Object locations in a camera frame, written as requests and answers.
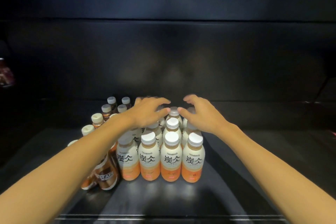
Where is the person's left hand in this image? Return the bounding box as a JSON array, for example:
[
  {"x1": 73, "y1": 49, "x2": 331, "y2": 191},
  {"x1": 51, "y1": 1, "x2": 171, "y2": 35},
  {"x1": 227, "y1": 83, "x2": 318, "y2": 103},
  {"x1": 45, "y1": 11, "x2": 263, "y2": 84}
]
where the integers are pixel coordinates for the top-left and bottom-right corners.
[{"x1": 128, "y1": 97, "x2": 172, "y2": 129}]

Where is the person's left forearm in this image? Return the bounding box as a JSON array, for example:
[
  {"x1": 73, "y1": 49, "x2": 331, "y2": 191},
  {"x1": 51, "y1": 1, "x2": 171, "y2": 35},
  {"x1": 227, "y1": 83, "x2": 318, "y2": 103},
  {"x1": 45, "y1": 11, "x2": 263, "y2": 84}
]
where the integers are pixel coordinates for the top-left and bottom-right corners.
[{"x1": 0, "y1": 116, "x2": 137, "y2": 224}]

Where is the person's right hand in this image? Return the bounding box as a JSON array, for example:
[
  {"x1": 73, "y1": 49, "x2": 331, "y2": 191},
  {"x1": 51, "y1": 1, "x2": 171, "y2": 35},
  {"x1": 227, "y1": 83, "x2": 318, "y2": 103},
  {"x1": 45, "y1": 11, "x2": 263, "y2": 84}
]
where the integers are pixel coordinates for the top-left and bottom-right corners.
[{"x1": 177, "y1": 94, "x2": 234, "y2": 135}]

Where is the person's right forearm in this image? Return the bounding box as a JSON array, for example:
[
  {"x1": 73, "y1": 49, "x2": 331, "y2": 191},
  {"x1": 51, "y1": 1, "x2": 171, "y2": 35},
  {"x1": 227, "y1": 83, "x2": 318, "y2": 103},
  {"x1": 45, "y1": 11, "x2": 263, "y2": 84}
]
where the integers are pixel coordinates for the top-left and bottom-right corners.
[{"x1": 223, "y1": 124, "x2": 336, "y2": 224}]

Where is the black shelf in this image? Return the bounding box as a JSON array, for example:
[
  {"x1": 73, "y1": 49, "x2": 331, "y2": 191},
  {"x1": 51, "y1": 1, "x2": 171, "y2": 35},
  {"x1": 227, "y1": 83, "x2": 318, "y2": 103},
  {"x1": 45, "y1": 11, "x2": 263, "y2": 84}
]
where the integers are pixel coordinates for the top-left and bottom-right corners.
[{"x1": 0, "y1": 0, "x2": 336, "y2": 224}]

